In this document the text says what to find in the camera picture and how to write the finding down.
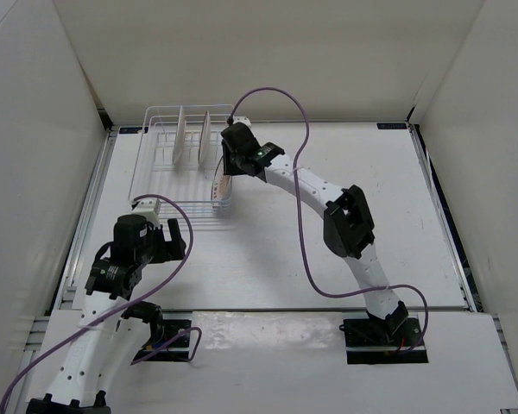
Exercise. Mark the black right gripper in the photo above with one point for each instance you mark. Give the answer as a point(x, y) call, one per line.
point(229, 168)

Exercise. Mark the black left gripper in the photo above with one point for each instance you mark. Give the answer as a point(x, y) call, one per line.
point(173, 249)

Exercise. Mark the white plate orange sun pattern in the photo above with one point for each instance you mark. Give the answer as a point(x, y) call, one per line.
point(221, 184)

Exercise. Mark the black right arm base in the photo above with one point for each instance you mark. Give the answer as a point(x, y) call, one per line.
point(367, 344)

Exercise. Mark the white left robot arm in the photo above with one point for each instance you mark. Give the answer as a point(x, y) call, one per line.
point(114, 326)

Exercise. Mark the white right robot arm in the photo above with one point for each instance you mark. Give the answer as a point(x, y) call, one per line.
point(348, 226)

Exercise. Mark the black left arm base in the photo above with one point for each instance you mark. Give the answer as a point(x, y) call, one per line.
point(178, 351)

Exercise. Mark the white plate middle in rack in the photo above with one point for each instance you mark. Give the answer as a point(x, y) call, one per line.
point(204, 139)

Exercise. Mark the white plate in rack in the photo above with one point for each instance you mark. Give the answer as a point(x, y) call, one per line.
point(204, 139)
point(179, 136)

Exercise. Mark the white plate left in rack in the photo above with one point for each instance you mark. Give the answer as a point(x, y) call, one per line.
point(179, 136)

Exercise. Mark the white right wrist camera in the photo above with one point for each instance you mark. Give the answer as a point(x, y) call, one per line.
point(242, 119)

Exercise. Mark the white wire dish rack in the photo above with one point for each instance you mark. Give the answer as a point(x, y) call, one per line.
point(186, 183)

